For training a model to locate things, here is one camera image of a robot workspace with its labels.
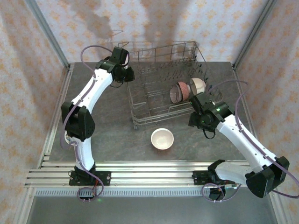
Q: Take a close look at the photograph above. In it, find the pink speckled bowl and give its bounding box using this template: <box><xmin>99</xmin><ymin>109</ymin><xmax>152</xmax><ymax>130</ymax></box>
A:
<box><xmin>170</xmin><ymin>81</ymin><xmax>190</xmax><ymax>104</ymax></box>

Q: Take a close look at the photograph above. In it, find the plain white bowl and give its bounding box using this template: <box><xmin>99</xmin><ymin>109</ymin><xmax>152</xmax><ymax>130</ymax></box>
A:
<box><xmin>150</xmin><ymin>127</ymin><xmax>175</xmax><ymax>151</ymax></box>

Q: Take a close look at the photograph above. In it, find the aluminium frame post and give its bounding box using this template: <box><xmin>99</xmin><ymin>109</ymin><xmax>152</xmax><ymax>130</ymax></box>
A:
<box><xmin>232</xmin><ymin>0</ymin><xmax>278</xmax><ymax>70</ymax></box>
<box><xmin>25</xmin><ymin>0</ymin><xmax>72</xmax><ymax>70</ymax></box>

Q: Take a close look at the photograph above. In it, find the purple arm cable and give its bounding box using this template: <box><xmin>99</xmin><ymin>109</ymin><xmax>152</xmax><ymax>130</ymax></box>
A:
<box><xmin>202</xmin><ymin>80</ymin><xmax>299</xmax><ymax>203</ymax></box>
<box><xmin>60</xmin><ymin>45</ymin><xmax>113</xmax><ymax>203</ymax></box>

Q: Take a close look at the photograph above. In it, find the small black connector box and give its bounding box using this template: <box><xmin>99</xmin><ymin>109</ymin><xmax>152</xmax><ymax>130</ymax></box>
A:
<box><xmin>78</xmin><ymin>189</ymin><xmax>96</xmax><ymax>203</ymax></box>

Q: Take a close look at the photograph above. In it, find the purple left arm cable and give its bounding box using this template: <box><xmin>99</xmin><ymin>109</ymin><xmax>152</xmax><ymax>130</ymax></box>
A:
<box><xmin>60</xmin><ymin>45</ymin><xmax>113</xmax><ymax>203</ymax></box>

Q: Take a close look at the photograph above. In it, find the aluminium side rail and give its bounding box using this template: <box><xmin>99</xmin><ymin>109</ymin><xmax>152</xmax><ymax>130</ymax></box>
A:
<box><xmin>232</xmin><ymin>64</ymin><xmax>289</xmax><ymax>224</ymax></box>
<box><xmin>13</xmin><ymin>65</ymin><xmax>75</xmax><ymax>224</ymax></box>

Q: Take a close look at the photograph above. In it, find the black electronics module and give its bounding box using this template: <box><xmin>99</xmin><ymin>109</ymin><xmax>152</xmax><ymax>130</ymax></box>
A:
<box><xmin>209</xmin><ymin>184</ymin><xmax>237</xmax><ymax>202</ymax></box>

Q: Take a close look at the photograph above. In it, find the grey wire dish rack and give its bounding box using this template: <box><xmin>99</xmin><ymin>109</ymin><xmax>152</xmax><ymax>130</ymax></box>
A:
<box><xmin>118</xmin><ymin>41</ymin><xmax>222</xmax><ymax>130</ymax></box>

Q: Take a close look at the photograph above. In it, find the perforated metal cable tray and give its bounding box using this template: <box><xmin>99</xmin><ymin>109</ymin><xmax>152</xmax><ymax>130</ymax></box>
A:
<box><xmin>35</xmin><ymin>188</ymin><xmax>211</xmax><ymax>197</ymax></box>

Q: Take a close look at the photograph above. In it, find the cream bowl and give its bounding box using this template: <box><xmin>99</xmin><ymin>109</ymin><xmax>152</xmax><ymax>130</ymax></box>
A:
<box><xmin>190</xmin><ymin>77</ymin><xmax>206</xmax><ymax>95</ymax></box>

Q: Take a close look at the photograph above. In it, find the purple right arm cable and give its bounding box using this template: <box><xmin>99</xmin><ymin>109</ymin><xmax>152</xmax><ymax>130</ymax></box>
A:
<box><xmin>202</xmin><ymin>80</ymin><xmax>299</xmax><ymax>203</ymax></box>

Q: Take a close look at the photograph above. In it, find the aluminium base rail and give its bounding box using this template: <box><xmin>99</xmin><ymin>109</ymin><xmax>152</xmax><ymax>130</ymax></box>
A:
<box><xmin>24</xmin><ymin>160</ymin><xmax>282</xmax><ymax>189</ymax></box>

